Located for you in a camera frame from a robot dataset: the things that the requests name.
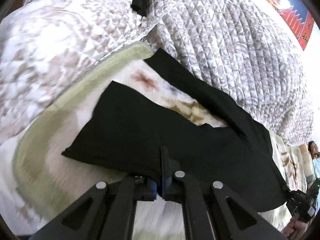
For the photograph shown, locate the quilted patterned comforter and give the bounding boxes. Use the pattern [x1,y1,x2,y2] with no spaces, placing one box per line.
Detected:
[144,0,313,146]

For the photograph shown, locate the quilted patterned pillow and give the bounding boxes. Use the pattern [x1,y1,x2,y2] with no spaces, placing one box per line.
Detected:
[0,0,161,140]

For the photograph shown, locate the red blue wall hanging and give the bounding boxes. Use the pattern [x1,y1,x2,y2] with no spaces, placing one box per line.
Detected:
[265,0,314,50]

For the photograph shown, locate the black pants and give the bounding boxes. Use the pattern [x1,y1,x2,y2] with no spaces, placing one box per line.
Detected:
[62,49,287,212]

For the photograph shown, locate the right hand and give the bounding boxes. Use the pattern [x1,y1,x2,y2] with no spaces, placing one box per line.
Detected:
[281,216,309,239]

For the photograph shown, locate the floral fleece blanket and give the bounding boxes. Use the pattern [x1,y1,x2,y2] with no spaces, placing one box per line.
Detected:
[1,43,315,239]

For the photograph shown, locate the person lying on bed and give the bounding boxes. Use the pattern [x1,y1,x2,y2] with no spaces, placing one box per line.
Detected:
[308,141,319,178]

